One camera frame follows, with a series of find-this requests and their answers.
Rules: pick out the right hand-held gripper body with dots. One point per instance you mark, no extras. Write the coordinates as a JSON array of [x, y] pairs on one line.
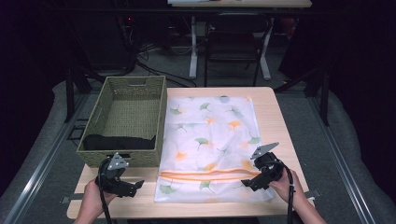
[[270, 166]]

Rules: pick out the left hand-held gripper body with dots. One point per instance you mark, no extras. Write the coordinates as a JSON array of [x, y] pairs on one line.
[[110, 180]]

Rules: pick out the black cloth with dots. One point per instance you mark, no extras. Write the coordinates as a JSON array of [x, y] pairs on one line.
[[118, 143]]

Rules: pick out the leaf print mesh laundry bag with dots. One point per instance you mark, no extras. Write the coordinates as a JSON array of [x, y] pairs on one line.
[[211, 130]]

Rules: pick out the green woven basket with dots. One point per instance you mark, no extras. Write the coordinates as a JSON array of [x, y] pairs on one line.
[[130, 115]]

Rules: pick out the person's right hand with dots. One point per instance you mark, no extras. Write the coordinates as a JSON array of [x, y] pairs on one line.
[[285, 186]]

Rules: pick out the person's left hand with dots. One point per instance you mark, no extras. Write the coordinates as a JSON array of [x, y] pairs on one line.
[[93, 199]]

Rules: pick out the black metal stand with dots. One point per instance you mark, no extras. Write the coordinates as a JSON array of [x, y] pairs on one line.
[[324, 96], [69, 93]]

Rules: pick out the white desk leg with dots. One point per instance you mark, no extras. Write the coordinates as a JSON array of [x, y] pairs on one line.
[[266, 59], [193, 53]]

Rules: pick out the black folding chair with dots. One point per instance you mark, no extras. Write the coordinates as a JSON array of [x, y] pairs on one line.
[[232, 46]]

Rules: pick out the dark equipment cabinet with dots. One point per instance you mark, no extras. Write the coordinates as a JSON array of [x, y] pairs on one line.
[[99, 40]]

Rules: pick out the light wooden desk top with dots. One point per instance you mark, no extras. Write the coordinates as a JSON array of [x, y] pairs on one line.
[[243, 3]]

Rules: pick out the grey metal table bracket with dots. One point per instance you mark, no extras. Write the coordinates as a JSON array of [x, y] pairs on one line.
[[73, 198], [312, 193]]

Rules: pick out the black floor bracket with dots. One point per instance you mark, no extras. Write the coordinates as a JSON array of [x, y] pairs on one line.
[[76, 129]]

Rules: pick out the metal floor rail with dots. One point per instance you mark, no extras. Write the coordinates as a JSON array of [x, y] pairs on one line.
[[40, 168], [345, 174]]

